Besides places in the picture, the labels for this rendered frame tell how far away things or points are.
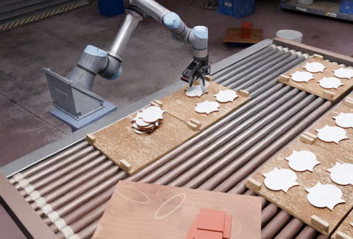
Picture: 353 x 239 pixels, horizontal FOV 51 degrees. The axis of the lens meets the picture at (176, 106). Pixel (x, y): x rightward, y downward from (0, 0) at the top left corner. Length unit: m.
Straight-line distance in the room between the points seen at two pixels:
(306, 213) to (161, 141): 0.69
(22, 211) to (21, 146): 2.06
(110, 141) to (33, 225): 0.53
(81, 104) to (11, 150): 1.59
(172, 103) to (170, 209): 0.84
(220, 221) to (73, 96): 1.19
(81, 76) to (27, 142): 1.64
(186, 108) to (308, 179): 0.71
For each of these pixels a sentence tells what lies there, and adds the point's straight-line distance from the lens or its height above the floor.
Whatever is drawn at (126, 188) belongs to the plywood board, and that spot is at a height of 1.04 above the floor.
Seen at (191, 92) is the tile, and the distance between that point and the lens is 2.04.
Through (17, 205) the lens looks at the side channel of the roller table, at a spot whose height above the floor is 0.95.
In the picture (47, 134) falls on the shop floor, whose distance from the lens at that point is 3.59.
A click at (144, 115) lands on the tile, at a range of 1.75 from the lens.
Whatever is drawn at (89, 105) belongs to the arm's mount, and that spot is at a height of 0.93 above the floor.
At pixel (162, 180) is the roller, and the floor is 0.92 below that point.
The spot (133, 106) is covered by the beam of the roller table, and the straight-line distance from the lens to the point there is 2.01.
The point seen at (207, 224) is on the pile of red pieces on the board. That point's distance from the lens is 1.00.
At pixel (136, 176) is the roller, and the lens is 1.56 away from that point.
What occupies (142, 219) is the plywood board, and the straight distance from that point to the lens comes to 1.23.
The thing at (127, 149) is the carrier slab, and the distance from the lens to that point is 1.67.
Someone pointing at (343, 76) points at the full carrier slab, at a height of 0.95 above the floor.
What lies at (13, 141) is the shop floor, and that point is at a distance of 3.63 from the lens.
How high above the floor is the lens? 1.96
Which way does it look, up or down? 32 degrees down
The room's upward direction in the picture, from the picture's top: 2 degrees counter-clockwise
